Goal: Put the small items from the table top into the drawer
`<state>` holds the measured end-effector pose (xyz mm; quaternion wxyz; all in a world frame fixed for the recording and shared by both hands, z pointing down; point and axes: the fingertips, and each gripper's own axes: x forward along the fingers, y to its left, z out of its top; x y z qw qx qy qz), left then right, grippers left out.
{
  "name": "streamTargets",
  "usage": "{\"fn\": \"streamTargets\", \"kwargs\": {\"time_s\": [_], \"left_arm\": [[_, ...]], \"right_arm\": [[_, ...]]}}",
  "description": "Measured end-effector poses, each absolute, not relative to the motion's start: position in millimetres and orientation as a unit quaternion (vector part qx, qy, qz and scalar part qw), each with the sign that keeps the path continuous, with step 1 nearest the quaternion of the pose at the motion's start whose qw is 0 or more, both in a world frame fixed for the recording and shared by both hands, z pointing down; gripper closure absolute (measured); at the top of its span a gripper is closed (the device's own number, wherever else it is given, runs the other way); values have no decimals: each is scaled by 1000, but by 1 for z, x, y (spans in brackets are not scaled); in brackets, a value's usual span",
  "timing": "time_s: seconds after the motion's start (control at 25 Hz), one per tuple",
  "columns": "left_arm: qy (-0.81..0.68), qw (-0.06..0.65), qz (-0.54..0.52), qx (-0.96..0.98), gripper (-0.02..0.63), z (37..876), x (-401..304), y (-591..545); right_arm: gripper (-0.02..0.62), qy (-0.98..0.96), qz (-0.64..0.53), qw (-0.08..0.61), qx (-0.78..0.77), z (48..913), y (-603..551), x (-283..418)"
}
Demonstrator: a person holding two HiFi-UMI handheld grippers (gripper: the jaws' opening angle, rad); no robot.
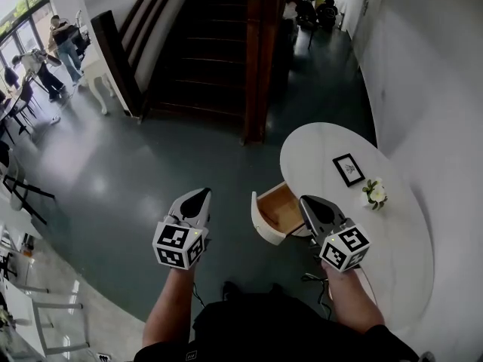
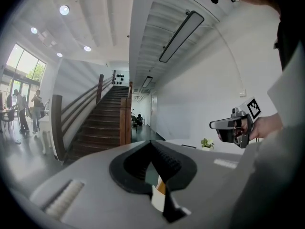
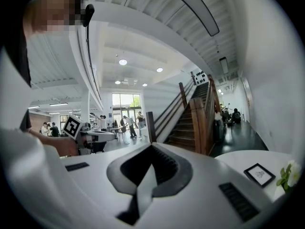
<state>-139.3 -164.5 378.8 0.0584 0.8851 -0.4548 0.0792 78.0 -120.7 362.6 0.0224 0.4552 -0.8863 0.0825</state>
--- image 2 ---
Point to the dark wooden staircase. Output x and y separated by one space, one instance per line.
104 123

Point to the person's black clothing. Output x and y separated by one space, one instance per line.
293 32

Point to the white curved console table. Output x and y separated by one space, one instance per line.
224 148

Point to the large white wood-lined drawer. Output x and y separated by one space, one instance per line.
157 199

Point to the glass entrance doors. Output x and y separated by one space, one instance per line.
23 63

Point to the long black-framed ceiling light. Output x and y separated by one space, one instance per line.
147 82
182 36

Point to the small white wall box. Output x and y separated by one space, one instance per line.
242 93

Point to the grey door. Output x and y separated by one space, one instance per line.
154 113

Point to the round ceiling downlight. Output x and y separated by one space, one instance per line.
59 55
34 30
87 48
64 10

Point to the white flowers in white pot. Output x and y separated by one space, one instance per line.
207 142

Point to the person's right forearm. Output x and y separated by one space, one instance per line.
274 125

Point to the group of black oval wall ornaments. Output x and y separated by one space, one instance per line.
118 76

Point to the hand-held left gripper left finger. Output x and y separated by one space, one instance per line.
95 194

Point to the black picture frame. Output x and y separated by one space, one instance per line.
188 146

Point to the person's right hand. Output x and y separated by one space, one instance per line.
259 128

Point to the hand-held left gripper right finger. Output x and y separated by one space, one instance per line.
209 187

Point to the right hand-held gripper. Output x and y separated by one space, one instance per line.
252 108

